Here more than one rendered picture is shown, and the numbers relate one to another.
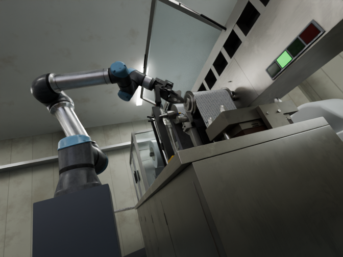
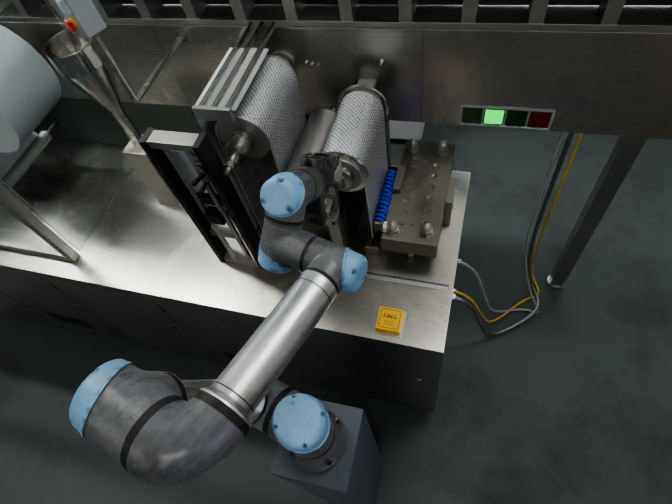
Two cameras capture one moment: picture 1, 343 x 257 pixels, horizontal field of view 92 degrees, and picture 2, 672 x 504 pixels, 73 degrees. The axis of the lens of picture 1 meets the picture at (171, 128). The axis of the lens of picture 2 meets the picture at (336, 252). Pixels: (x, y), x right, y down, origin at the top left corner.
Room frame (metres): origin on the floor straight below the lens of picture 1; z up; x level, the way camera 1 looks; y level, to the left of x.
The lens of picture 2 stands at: (0.27, 0.43, 2.11)
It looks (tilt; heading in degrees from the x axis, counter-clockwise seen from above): 56 degrees down; 320
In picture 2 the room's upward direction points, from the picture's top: 15 degrees counter-clockwise
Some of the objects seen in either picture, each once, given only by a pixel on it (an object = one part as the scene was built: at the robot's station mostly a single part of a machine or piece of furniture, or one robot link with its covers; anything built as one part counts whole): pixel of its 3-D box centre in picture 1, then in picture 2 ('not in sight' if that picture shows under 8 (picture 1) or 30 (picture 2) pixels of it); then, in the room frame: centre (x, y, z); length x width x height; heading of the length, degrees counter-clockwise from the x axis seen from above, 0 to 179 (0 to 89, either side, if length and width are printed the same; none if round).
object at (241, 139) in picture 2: (170, 114); (239, 147); (1.07, -0.03, 1.34); 0.06 x 0.06 x 0.06; 22
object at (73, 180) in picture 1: (78, 182); (314, 436); (0.59, 0.38, 0.95); 0.15 x 0.15 x 0.10
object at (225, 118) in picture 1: (251, 120); (420, 194); (0.74, -0.36, 1.00); 0.40 x 0.16 x 0.06; 112
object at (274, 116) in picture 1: (272, 115); (450, 201); (0.66, -0.41, 0.97); 0.10 x 0.03 x 0.11; 112
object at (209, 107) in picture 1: (219, 110); (376, 169); (0.84, -0.28, 1.14); 0.23 x 0.01 x 0.18; 112
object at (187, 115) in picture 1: (193, 137); (334, 228); (0.87, -0.09, 1.05); 0.06 x 0.05 x 0.31; 112
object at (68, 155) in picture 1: (76, 153); (301, 424); (0.59, 0.38, 1.07); 0.13 x 0.12 x 0.14; 7
